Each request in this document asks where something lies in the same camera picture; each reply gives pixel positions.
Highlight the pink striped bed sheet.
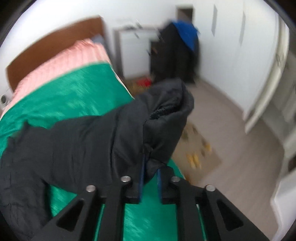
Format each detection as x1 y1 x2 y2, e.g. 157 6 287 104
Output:
3 39 111 113

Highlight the green satin bedspread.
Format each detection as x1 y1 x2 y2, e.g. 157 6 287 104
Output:
0 63 206 241

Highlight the beige floor mat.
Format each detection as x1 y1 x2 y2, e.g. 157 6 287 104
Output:
172 121 222 184

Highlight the white bedside cabinet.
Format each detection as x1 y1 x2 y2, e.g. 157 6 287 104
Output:
114 28 159 80

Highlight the black puffer jacket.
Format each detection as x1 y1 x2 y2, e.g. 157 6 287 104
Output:
1 79 194 240

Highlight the white wardrobe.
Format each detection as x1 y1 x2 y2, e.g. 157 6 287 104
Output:
194 1 279 113

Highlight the blue garment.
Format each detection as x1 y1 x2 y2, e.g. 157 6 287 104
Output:
173 21 199 52

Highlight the brown wooden headboard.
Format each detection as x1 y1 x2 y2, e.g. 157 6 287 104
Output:
6 16 104 91

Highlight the white wardrobe open door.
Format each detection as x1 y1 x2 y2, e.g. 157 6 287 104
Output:
244 17 290 133

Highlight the black clothes pile on chair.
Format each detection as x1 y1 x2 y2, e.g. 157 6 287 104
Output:
151 22 199 83

